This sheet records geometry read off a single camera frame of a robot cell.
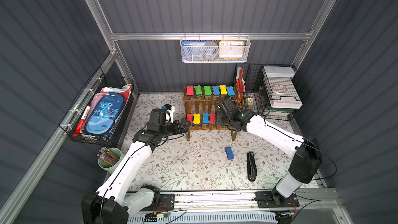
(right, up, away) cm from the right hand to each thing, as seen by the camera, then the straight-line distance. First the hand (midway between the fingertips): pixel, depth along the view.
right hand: (222, 115), depth 84 cm
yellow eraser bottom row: (-14, -2, +1) cm, 14 cm away
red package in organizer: (+18, +22, +31) cm, 42 cm away
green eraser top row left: (-13, +14, -1) cm, 19 cm away
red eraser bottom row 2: (-5, -1, +1) cm, 6 cm away
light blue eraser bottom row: (-9, -2, +1) cm, 9 cm away
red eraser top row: (-18, +14, -2) cm, 22 cm away
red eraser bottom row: (-18, -1, +2) cm, 18 cm away
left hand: (-20, -4, -7) cm, 22 cm away
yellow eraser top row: (+1, +14, -1) cm, 14 cm away
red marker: (-62, -1, -20) cm, 65 cm away
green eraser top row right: (-8, +14, -1) cm, 16 cm away
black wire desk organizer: (+30, +12, +34) cm, 47 cm away
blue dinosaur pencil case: (-52, +4, -19) cm, 56 cm away
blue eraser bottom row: (+5, -22, +4) cm, 22 cm away
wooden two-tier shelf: (-12, +1, +5) cm, 13 cm away
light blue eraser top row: (-3, +14, -1) cm, 15 cm away
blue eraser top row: (+4, +14, -1) cm, 15 cm away
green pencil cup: (-54, -19, -13) cm, 59 cm away
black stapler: (+15, -28, -5) cm, 32 cm away
